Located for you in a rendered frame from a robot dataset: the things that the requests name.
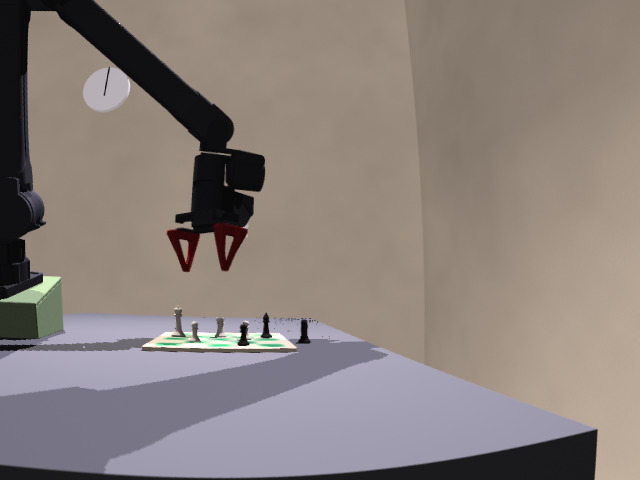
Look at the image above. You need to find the green and cream chessboard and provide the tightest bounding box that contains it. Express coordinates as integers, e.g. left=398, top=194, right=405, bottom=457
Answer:
left=142, top=332, right=297, bottom=353

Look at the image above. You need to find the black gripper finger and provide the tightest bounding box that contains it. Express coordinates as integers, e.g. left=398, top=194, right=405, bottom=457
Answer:
left=167, top=230, right=200, bottom=272
left=213, top=223, right=248, bottom=271

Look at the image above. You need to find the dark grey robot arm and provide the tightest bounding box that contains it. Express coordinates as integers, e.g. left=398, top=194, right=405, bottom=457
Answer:
left=0, top=0, right=265, bottom=299

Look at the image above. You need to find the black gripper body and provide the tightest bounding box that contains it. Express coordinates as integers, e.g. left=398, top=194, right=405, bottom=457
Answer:
left=175, top=181, right=240, bottom=234

